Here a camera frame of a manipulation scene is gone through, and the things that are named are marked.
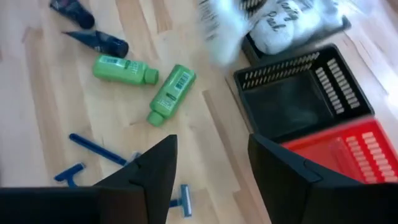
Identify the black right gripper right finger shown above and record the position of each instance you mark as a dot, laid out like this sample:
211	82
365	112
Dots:
280	180

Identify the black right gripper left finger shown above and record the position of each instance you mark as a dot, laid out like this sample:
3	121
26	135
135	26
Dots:
158	174

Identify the blue disposable razor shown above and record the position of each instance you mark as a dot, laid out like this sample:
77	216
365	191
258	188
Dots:
96	149
70	174
186	200

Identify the green plastic travel bottle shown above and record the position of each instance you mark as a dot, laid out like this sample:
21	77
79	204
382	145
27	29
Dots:
171	93
124	70

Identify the dark Dollar Shave Club tube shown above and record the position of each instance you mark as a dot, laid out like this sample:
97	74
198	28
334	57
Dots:
102	43
73	11

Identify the black plastic basket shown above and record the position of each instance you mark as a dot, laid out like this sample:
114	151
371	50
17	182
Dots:
289	105
248	51

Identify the red plastic basket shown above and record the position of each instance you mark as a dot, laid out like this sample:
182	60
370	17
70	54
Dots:
351	146

